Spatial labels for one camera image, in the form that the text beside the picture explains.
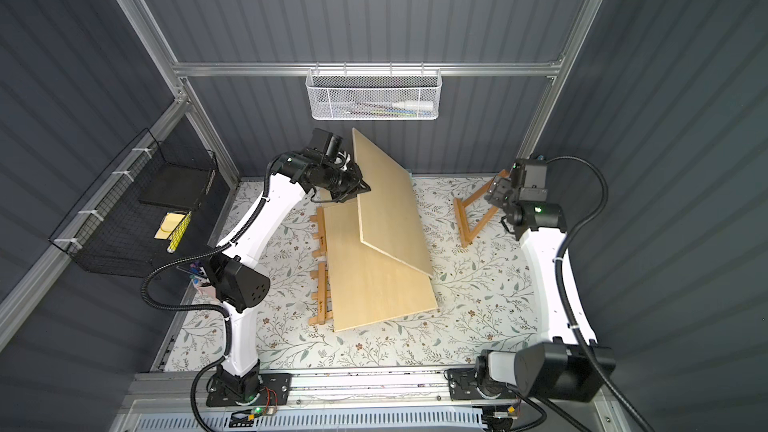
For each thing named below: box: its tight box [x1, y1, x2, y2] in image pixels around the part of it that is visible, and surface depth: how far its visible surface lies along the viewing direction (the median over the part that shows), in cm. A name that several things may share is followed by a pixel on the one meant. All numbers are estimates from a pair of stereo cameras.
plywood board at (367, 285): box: [322, 201, 438, 332], surface depth 88 cm
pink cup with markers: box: [190, 262, 220, 305], surface depth 82 cm
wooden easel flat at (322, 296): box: [308, 261, 334, 325], surface depth 87 cm
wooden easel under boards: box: [309, 206, 327, 261], surface depth 103 cm
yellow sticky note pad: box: [154, 212, 186, 240], surface depth 76 cm
